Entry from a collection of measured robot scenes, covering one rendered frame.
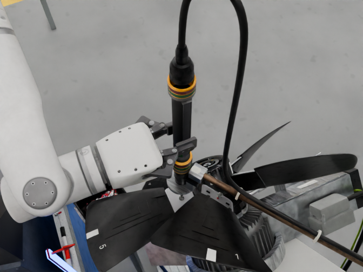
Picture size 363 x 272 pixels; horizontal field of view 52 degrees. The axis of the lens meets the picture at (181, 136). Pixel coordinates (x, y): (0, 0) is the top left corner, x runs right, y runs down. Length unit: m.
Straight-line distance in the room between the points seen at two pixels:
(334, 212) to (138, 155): 0.61
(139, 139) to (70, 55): 2.39
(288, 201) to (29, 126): 0.72
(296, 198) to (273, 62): 1.96
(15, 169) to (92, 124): 2.02
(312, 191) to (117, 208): 0.53
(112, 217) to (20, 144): 0.48
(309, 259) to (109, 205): 0.53
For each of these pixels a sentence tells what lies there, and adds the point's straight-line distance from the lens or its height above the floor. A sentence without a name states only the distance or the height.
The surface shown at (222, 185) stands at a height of 1.40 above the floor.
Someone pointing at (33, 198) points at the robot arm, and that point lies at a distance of 0.57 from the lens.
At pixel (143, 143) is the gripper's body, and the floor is 1.53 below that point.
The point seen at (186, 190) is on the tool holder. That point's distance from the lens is 0.84.
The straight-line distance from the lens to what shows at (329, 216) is 1.07.
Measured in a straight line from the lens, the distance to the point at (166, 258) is 1.15.
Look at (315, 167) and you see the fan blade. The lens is 0.94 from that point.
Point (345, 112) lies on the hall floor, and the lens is 2.79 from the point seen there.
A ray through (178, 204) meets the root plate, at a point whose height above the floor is 1.19.
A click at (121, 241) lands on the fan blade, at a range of 0.95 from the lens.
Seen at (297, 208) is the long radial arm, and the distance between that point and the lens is 1.08.
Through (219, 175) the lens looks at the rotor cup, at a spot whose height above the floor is 1.25.
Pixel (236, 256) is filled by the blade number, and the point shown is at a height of 1.40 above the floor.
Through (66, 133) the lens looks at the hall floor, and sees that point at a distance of 2.58.
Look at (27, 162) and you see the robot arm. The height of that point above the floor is 1.63.
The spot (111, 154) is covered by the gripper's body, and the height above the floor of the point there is 1.53.
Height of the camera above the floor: 2.09
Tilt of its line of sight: 59 degrees down
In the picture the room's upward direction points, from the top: straight up
